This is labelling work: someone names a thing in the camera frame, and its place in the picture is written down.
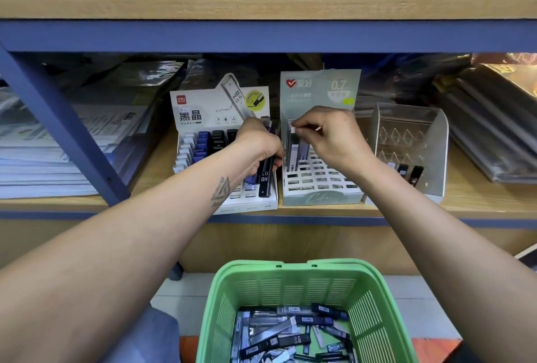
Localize person's right hand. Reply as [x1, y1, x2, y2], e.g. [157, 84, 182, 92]
[291, 106, 374, 177]

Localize person's left hand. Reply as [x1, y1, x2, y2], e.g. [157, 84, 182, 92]
[230, 118, 285, 171]

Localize pale green display box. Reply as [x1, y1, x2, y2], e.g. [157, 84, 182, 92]
[279, 69, 366, 206]

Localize row of HB lead cases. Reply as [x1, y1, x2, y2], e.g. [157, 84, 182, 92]
[173, 128, 240, 174]

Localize white display box red label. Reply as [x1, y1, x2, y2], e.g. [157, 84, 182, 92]
[170, 73, 280, 214]

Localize clear plastic display box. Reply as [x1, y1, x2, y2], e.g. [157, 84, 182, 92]
[365, 104, 450, 204]

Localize green plastic basket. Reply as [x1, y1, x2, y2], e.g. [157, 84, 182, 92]
[196, 258, 418, 363]

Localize pile of lead cases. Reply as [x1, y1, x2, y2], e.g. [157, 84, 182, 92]
[230, 304, 354, 363]

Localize person's right forearm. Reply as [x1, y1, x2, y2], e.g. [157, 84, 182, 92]
[352, 157, 537, 363]

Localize person's left forearm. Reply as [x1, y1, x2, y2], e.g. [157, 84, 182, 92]
[0, 153, 257, 363]

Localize dark plastic-wrapped packs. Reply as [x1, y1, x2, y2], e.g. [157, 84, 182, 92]
[352, 52, 537, 184]

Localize stack of wrapped paper packs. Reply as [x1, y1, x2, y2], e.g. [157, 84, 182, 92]
[0, 61, 186, 200]

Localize colourful printed mat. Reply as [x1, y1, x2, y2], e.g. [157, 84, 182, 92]
[180, 336, 463, 363]

